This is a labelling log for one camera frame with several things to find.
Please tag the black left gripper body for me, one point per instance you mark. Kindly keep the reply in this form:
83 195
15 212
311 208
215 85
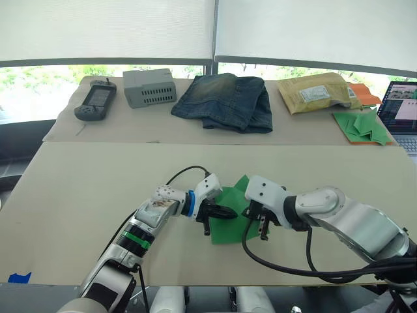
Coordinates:
202 213

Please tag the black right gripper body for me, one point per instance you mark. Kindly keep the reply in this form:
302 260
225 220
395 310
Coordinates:
255 210

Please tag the green paper sheet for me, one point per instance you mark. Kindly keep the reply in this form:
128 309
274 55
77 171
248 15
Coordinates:
228 229

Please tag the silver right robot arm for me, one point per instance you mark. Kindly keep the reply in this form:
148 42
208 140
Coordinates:
358 225

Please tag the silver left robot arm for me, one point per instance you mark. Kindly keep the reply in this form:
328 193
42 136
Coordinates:
153 212

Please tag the orange paper sheet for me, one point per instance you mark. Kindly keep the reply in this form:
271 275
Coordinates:
358 141

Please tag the white rounded shape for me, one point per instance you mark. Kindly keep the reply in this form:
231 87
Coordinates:
169 300

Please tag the folded blue jeans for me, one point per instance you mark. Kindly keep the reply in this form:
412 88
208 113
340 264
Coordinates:
224 102

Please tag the yellow padded envelope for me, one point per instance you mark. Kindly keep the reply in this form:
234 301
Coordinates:
319 93

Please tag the green folded paper pile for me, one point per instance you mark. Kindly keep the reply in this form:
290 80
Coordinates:
361 127

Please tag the grey vented box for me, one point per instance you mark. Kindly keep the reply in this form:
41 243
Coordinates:
150 88

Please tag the black handheld controller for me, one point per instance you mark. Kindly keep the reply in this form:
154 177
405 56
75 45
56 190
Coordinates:
94 99

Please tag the open laptop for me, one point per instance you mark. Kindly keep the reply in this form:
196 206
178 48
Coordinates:
400 111

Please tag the white roller blind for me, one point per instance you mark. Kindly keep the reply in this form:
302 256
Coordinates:
312 29
107 29

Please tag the blue tape piece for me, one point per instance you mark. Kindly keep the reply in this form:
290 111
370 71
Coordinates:
19 277

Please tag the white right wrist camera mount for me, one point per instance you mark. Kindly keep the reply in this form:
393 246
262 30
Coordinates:
264 192

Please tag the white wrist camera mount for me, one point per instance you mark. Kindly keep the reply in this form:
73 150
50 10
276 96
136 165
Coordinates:
264 192
208 187

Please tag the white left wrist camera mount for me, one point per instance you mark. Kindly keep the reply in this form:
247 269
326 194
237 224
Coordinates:
208 187

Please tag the grey window post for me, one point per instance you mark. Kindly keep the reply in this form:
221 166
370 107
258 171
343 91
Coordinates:
211 70

